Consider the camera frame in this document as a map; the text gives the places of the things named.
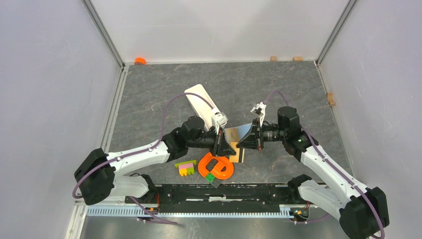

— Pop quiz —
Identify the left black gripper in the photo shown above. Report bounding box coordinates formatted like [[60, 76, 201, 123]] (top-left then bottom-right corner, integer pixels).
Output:
[[188, 126, 236, 157]]

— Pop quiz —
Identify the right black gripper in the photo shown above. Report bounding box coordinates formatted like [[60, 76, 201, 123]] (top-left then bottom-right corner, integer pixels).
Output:
[[236, 118, 287, 151]]

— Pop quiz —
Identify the tan credit card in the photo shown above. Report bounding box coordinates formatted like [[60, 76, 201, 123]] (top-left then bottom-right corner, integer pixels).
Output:
[[225, 127, 240, 143]]

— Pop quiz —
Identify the white rectangular tray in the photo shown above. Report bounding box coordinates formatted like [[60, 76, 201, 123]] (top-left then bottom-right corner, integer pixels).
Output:
[[184, 84, 220, 131]]

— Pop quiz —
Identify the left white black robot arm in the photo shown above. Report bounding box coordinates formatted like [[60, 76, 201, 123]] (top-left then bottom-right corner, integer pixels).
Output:
[[73, 116, 236, 205]]

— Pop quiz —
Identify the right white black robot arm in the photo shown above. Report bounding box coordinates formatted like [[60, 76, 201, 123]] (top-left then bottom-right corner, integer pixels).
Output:
[[237, 103, 390, 239]]

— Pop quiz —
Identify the orange curved toy track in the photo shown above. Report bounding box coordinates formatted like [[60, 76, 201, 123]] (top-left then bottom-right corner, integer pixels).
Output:
[[198, 152, 234, 180]]

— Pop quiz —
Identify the green toy brick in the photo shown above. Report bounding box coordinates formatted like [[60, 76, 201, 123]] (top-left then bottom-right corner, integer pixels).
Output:
[[205, 173, 215, 183]]

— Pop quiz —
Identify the grey toy baseplate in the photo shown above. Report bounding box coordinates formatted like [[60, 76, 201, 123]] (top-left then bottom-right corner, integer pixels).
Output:
[[210, 178, 222, 188]]

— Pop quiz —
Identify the green pink yellow brick stack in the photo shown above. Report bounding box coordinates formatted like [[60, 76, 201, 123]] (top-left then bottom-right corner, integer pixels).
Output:
[[175, 160, 197, 177]]

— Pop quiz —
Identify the curved wooden piece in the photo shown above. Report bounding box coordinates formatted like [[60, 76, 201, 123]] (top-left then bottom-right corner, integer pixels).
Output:
[[326, 92, 336, 107]]

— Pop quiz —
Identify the orange round cap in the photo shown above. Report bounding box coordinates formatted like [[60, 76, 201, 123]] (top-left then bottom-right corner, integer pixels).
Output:
[[134, 57, 146, 65]]

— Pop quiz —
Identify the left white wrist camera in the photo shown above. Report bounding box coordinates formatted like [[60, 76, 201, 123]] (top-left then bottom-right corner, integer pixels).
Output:
[[211, 112, 228, 133]]

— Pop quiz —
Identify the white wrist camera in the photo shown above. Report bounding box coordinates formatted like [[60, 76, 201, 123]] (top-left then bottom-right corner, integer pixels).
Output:
[[211, 112, 228, 133], [250, 102, 266, 126]]

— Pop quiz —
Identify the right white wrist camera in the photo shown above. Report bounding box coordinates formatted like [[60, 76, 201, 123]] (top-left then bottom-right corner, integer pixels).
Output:
[[250, 102, 266, 126]]

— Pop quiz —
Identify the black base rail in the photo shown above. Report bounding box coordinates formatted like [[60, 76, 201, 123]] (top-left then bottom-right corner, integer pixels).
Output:
[[137, 183, 309, 213]]

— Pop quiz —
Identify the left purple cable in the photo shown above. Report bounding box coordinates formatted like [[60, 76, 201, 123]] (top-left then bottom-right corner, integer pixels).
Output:
[[72, 93, 215, 226]]

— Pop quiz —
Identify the white slotted cable duct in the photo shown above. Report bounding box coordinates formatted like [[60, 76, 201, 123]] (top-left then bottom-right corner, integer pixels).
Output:
[[87, 205, 294, 219]]

